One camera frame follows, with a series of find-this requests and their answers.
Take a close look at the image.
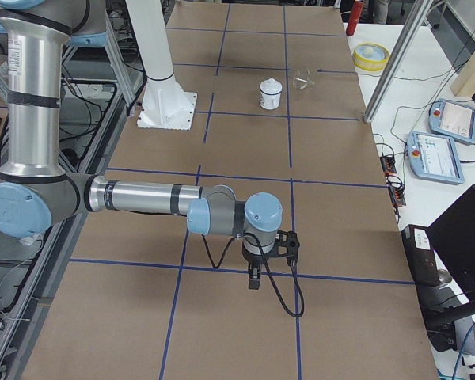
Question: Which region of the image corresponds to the red bottle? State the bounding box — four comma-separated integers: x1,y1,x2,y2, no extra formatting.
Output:
345,0,364,36

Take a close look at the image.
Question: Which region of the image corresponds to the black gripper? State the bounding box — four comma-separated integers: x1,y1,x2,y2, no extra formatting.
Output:
245,253,264,290

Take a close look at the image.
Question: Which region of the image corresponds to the near teach pendant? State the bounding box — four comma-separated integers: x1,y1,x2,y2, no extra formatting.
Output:
406,131,465,184

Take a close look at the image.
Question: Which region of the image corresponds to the clear glass funnel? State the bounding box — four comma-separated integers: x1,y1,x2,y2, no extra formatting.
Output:
293,67,314,90

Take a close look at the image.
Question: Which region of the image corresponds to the white enamel cup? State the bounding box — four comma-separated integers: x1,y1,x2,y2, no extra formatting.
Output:
260,90,282,110

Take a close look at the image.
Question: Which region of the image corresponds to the upper orange connector block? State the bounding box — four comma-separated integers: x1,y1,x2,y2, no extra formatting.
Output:
380,154,397,175

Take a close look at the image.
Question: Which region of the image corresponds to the lower orange connector block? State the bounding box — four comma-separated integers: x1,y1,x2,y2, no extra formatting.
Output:
388,183,406,207

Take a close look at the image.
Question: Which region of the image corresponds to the yellow tape roll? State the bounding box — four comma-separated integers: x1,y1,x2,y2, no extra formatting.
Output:
352,43,390,72

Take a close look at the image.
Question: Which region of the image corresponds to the far teach pendant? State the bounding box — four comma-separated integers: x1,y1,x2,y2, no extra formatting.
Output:
428,99,475,144

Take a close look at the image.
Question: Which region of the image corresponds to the orange connector block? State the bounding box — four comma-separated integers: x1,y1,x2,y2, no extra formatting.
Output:
380,154,397,175
388,183,406,207

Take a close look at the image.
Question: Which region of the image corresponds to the white cup lid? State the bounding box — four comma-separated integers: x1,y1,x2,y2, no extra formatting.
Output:
260,78,283,95

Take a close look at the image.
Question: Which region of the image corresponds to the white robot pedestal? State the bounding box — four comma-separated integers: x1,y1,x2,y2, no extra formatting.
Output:
126,0,197,131

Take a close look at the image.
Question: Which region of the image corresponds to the black computer box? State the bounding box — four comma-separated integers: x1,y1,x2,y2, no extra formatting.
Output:
401,225,439,287

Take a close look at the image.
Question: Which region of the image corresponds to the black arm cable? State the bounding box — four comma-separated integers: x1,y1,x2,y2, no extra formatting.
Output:
200,232,305,317

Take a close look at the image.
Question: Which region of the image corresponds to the black monitor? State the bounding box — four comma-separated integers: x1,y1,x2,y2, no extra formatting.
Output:
427,184,475,292

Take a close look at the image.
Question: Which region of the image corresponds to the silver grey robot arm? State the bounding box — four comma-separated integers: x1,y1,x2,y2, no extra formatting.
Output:
0,1,283,289

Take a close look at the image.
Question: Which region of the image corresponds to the aluminium frame post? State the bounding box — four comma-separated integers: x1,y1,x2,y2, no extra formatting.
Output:
363,0,445,124

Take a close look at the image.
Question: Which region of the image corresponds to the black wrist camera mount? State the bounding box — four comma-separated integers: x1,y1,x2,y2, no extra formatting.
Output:
271,230,300,268

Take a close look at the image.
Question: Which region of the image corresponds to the teach pendant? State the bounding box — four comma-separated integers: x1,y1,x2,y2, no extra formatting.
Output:
406,131,465,184
428,99,475,144

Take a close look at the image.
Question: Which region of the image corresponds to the blue network cable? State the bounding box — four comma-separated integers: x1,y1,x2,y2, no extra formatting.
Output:
450,319,475,380

